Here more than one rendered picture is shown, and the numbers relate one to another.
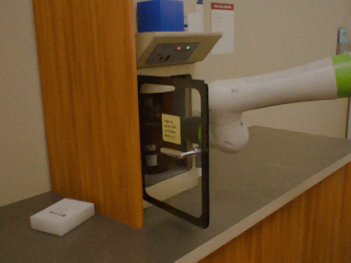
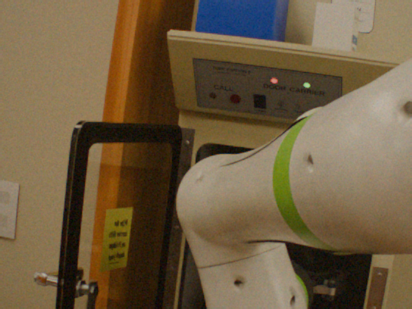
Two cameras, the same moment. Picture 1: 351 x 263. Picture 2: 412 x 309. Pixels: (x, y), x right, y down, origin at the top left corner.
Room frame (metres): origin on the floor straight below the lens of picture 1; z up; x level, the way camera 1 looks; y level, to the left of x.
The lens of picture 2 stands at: (0.58, -1.00, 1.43)
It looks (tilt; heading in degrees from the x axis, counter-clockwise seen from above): 3 degrees down; 59
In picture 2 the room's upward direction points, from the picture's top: 7 degrees clockwise
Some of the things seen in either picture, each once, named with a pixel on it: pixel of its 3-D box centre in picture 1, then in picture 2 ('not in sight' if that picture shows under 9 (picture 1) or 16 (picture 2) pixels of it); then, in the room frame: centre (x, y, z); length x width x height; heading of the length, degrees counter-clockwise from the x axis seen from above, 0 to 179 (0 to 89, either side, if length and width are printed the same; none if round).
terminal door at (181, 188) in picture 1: (169, 148); (116, 283); (1.07, 0.02, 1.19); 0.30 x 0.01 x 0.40; 40
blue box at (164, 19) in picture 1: (160, 17); (244, 6); (1.21, 0.04, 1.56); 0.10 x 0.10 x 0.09; 47
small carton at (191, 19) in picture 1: (187, 22); (336, 29); (1.30, -0.05, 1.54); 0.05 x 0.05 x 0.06; 43
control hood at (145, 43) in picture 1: (179, 48); (294, 85); (1.27, -0.02, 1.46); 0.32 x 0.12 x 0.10; 137
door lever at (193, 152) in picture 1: (178, 152); (69, 278); (0.99, 0.00, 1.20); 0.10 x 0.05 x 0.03; 40
